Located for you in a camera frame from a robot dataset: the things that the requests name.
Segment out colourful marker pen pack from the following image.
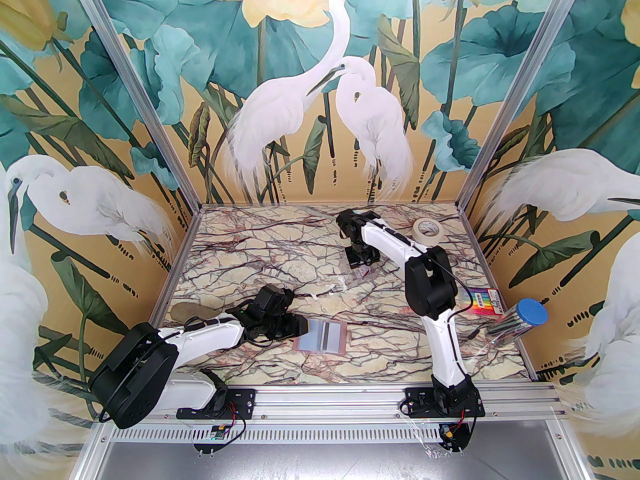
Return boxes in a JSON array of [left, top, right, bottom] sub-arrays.
[[459, 288, 502, 317]]

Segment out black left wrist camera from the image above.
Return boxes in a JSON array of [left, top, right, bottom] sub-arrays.
[[255, 284, 297, 316]]

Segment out perforated metal panel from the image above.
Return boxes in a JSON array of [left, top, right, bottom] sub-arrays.
[[75, 422, 593, 480]]

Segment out clear acrylic card stand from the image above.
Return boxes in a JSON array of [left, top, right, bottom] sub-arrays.
[[342, 263, 375, 291]]

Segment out pink leather card holder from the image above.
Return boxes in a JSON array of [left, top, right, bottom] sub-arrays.
[[294, 319, 348, 356]]

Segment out clear tube blue lid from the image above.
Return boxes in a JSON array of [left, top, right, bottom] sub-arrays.
[[484, 298, 549, 345]]

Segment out small controller circuit board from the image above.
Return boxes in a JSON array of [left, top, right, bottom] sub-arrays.
[[194, 420, 236, 455], [437, 420, 474, 454]]

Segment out aluminium frame post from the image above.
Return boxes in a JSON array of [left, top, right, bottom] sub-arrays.
[[64, 0, 203, 209], [457, 0, 588, 211]]

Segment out grey card dark stripe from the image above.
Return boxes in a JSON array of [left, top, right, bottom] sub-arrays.
[[320, 322, 347, 354]]

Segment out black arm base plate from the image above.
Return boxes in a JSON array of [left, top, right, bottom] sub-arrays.
[[404, 387, 487, 419], [177, 388, 257, 421]]

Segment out aluminium front rail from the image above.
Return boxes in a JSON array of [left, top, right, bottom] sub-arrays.
[[95, 385, 571, 424]]

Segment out cream masking tape roll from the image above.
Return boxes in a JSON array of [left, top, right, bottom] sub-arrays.
[[412, 218, 446, 244]]

